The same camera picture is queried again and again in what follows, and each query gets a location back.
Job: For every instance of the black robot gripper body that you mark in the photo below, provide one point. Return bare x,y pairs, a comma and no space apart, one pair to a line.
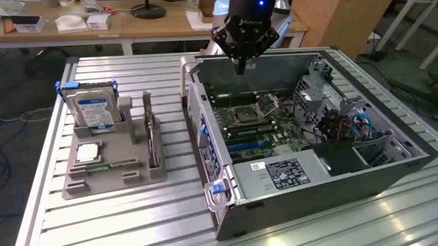
249,23

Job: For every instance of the black graphics card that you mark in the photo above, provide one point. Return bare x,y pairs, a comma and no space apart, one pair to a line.
151,128

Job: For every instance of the white folded plastic part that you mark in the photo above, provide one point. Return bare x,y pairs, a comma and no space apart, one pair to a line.
196,21

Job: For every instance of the brown cardboard box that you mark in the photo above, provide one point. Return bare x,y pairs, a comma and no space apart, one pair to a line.
204,7

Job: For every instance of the wooden desk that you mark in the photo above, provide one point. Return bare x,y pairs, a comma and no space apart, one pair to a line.
153,28

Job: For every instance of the wooden cabinet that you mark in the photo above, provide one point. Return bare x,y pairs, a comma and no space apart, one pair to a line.
342,25

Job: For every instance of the black round lamp base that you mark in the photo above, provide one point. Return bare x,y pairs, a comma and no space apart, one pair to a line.
147,11

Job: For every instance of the metal socket cover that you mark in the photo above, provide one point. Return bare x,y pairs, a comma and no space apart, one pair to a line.
277,107

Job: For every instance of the silver perforated drive cage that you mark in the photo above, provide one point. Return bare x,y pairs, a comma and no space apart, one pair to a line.
310,102

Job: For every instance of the CPU socket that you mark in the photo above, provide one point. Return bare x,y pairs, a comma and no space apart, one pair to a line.
244,114

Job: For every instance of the green motherboard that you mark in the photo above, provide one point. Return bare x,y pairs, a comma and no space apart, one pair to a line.
283,128

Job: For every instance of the small white box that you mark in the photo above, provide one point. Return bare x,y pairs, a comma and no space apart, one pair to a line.
97,23

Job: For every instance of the blue expansion slot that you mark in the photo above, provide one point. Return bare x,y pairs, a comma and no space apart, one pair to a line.
244,146

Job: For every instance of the white round holder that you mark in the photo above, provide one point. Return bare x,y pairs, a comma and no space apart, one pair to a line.
69,24

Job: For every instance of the silver hard disk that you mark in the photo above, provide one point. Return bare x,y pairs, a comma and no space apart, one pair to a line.
92,110

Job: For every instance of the blue disk caddy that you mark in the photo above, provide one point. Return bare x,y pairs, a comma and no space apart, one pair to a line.
69,85

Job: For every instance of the grey cup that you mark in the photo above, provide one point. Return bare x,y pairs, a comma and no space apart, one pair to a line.
50,2

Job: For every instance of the white box with black lid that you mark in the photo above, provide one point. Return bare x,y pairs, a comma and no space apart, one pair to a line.
30,27

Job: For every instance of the silver disk bay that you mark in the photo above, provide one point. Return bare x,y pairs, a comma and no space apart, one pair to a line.
392,148

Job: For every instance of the grey power supply unit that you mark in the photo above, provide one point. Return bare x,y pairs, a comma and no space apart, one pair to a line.
252,184

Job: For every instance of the silver CPU chip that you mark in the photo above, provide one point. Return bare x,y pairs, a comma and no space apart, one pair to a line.
87,153

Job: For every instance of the blue case latch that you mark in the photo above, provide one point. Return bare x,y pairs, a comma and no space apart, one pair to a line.
216,191

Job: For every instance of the green RAM stick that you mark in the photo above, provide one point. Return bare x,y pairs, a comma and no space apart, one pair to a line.
103,166

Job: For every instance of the open dark PC case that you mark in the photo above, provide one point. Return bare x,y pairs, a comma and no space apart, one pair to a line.
307,194

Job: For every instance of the grey parts rack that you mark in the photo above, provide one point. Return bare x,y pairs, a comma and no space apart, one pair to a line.
112,184

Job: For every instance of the white table frame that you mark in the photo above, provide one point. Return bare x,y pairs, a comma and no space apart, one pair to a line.
392,25

